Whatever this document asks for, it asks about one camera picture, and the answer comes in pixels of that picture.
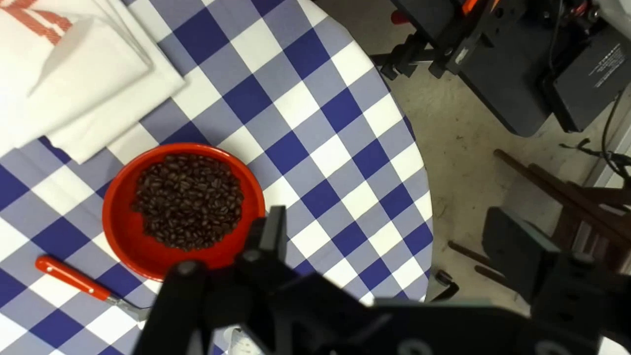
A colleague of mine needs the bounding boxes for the red plastic bowl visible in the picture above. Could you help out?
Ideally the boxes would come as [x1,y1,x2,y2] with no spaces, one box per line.
[100,142,267,282]

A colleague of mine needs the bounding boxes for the brown wooden chair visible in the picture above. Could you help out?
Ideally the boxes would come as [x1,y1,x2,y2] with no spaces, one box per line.
[490,146,631,264]

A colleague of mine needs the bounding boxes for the white napkin red print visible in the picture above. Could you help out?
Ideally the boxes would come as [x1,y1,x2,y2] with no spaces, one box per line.
[0,0,153,157]

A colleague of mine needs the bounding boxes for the dark coffee beans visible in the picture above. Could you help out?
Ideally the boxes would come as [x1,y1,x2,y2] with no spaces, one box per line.
[129,153,244,252]

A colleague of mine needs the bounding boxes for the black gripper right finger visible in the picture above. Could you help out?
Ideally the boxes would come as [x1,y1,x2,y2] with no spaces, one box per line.
[480,205,567,303]

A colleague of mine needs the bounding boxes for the black device white label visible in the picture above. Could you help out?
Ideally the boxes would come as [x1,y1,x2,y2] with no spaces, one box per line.
[540,25,631,134]

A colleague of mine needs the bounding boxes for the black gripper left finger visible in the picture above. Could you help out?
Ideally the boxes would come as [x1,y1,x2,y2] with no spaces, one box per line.
[244,203,291,268]

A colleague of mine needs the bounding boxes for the blue white checkered tablecloth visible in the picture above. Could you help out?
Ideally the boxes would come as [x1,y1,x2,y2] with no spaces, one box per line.
[0,0,435,355]

